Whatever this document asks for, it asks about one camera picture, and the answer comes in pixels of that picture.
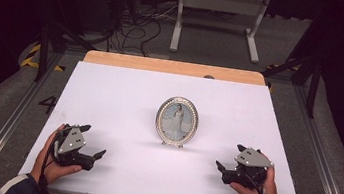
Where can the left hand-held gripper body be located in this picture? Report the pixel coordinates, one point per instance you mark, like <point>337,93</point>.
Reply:
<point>71,142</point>

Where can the oval silver photo frame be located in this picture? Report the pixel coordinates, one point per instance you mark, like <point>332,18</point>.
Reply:
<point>177,121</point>

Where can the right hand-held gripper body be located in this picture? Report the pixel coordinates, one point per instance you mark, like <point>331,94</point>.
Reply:
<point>249,171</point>

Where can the wooden table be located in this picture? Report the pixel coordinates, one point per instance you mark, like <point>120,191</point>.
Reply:
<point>150,64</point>

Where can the yellow black floor tape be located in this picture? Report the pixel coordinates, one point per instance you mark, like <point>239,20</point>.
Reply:
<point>30,58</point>

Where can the person's left hand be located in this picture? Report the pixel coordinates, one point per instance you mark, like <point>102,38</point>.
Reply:
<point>46,164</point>

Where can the black metal stand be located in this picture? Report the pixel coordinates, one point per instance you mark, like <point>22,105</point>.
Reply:
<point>43,46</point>
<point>312,85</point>

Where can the aluminium floor rail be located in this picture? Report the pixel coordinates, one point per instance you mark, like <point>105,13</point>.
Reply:
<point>322,164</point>
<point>12,123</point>

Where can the white metal stand frame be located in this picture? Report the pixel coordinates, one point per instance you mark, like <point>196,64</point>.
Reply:
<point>178,23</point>

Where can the dark round table grommet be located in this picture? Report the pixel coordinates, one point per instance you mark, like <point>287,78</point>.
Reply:
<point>209,77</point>

